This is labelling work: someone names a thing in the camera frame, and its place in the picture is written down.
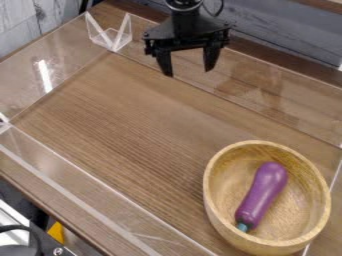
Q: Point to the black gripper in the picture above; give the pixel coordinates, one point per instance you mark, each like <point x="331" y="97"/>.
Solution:
<point x="188" y="29"/>

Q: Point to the purple toy eggplant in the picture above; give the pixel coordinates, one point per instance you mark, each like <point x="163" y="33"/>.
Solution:
<point x="268" y="182"/>

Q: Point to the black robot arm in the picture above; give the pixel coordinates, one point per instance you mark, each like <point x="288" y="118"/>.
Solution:
<point x="189" y="4"/>

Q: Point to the brown wooden bowl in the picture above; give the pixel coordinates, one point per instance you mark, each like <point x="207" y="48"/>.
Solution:
<point x="299" y="212"/>

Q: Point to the black device with yellow label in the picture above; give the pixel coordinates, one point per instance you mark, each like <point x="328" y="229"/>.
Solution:
<point x="54" y="242"/>

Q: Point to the clear acrylic corner bracket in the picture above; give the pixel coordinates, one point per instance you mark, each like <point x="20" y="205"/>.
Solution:
<point x="112" y="39"/>

